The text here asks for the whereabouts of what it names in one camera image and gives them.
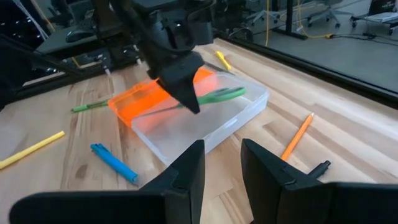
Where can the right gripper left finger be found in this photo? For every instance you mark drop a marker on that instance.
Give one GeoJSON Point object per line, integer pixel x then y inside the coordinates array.
{"type": "Point", "coordinates": [124, 208]}

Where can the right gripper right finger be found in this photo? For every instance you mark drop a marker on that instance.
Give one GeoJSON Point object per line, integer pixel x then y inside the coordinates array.
{"type": "Point", "coordinates": [311, 205]}

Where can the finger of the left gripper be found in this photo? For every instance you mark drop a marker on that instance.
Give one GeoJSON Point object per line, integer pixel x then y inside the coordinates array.
{"type": "Point", "coordinates": [186, 84]}
{"type": "Point", "coordinates": [174, 67]}

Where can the black pen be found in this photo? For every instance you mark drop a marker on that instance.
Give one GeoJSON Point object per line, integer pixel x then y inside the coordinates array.
{"type": "Point", "coordinates": [321, 167]}

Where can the blue pen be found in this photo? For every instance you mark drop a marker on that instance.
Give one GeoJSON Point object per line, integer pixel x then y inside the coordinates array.
{"type": "Point", "coordinates": [115, 163]}

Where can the clear plastic box orange lid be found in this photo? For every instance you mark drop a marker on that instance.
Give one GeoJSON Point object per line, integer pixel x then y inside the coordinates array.
{"type": "Point", "coordinates": [186, 130]}

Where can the orange pencil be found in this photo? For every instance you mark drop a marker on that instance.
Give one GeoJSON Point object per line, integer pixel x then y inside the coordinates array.
{"type": "Point", "coordinates": [297, 136]}

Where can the green pen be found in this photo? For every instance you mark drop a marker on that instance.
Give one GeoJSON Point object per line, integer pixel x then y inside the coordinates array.
{"type": "Point", "coordinates": [87, 107]}

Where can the black computer mouse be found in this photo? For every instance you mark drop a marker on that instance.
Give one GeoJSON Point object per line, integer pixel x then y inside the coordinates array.
{"type": "Point", "coordinates": [79, 35]}

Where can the grey office chair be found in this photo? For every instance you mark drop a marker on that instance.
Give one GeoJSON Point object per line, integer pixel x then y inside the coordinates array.
{"type": "Point", "coordinates": [326, 12]}
{"type": "Point", "coordinates": [264, 14]}

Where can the dark grey desk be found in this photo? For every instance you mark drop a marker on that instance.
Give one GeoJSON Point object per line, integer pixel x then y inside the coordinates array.
{"type": "Point", "coordinates": [59, 43]}

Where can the white wheeled cart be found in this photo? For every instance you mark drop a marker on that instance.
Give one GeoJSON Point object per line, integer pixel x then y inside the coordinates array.
{"type": "Point", "coordinates": [382, 17]}

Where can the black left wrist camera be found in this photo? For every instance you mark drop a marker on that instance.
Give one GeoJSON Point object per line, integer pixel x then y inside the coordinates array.
{"type": "Point", "coordinates": [202, 32]}

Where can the black table post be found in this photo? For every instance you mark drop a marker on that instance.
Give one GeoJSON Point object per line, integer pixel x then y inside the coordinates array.
{"type": "Point", "coordinates": [289, 15]}

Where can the black aluminium table frame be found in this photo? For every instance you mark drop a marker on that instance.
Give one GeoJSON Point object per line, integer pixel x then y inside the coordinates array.
{"type": "Point", "coordinates": [342, 82]}

